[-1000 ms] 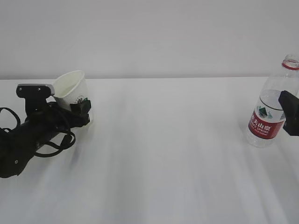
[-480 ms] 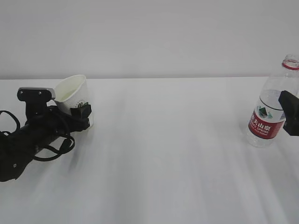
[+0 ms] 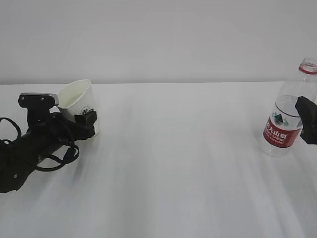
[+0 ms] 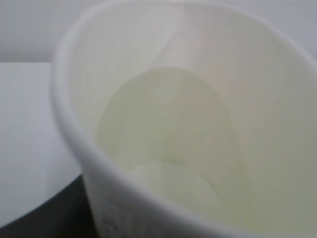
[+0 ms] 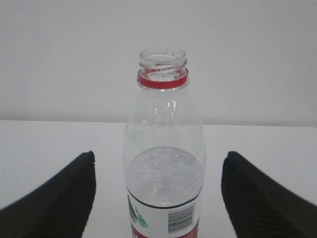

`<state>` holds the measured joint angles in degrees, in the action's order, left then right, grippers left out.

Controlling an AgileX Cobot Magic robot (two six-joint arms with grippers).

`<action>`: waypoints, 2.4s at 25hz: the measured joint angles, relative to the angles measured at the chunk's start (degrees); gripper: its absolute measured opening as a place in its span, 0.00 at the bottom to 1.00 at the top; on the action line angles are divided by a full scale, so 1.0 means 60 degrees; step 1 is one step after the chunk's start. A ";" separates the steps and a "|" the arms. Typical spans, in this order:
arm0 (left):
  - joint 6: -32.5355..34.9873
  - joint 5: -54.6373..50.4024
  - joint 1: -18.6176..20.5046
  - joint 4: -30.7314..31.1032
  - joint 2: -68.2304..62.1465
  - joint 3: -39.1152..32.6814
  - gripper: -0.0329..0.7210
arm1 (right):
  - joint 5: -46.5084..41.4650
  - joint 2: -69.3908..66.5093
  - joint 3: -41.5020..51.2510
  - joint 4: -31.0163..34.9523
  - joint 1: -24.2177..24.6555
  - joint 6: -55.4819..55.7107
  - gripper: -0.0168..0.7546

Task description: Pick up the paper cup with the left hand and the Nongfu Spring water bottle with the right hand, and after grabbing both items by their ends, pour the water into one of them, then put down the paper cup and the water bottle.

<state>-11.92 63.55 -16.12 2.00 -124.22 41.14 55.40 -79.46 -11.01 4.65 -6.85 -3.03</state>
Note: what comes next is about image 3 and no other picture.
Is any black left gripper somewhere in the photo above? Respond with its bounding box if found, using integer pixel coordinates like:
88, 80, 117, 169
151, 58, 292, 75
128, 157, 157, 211
22, 111, 97, 156

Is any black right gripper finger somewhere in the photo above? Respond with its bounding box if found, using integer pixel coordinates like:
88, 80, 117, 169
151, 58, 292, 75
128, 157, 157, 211
295, 96, 317, 144

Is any white paper coffee cup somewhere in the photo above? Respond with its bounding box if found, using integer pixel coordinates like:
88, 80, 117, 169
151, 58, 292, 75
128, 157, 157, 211
57, 79, 99, 140

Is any Nongfu Spring water bottle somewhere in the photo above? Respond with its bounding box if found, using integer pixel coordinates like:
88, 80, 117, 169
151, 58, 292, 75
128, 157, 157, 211
261, 58, 317, 157

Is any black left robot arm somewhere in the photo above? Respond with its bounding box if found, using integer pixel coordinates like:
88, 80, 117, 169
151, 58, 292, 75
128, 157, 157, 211
0, 110, 97, 193

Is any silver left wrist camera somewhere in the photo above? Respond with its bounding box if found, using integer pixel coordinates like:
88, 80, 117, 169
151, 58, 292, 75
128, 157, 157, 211
18, 93, 59, 128

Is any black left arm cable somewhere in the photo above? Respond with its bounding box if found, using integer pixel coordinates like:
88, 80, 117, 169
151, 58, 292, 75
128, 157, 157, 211
0, 116, 80, 172

